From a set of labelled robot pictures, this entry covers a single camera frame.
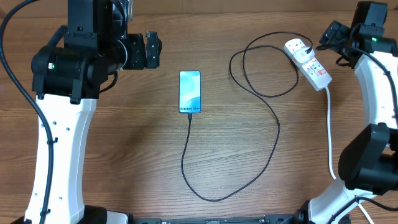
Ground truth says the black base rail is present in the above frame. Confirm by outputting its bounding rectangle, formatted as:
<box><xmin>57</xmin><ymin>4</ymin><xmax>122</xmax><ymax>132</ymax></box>
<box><xmin>79</xmin><ymin>212</ymin><xmax>294</xmax><ymax>224</ymax></box>

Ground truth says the white power strip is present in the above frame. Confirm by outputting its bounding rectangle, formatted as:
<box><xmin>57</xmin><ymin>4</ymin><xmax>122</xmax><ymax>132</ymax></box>
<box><xmin>284</xmin><ymin>39</ymin><xmax>332</xmax><ymax>91</ymax></box>

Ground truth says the blue Galaxy smartphone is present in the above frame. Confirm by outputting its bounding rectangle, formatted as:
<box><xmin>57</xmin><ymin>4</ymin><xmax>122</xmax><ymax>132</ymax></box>
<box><xmin>178</xmin><ymin>70</ymin><xmax>201</xmax><ymax>113</ymax></box>

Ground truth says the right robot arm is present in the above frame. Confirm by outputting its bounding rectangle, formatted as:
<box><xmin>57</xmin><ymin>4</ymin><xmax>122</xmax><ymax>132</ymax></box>
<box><xmin>283</xmin><ymin>1</ymin><xmax>397</xmax><ymax>223</ymax></box>

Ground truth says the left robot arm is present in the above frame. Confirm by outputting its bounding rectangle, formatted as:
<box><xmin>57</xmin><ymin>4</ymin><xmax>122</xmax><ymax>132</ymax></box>
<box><xmin>18</xmin><ymin>0</ymin><xmax>162</xmax><ymax>223</ymax></box>

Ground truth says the white charger adapter plug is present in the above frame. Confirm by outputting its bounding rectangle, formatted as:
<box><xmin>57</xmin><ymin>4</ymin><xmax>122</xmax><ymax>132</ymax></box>
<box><xmin>293</xmin><ymin>47</ymin><xmax>315</xmax><ymax>64</ymax></box>

